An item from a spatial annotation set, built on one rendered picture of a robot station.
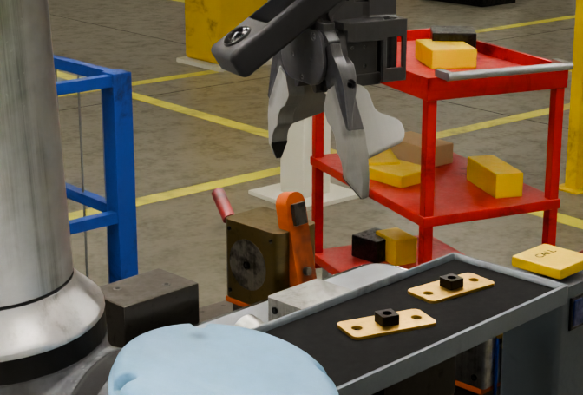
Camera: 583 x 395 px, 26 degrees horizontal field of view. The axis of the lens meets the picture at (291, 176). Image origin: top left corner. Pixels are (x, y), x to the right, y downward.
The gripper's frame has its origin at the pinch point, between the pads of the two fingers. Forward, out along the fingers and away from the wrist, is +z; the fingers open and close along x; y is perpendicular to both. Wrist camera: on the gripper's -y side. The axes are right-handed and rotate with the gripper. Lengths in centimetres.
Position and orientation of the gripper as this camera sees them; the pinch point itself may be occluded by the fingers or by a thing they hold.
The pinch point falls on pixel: (311, 180)
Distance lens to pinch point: 107.9
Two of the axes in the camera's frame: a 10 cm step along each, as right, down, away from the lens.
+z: 0.0, 9.6, 2.7
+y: 8.8, -1.3, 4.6
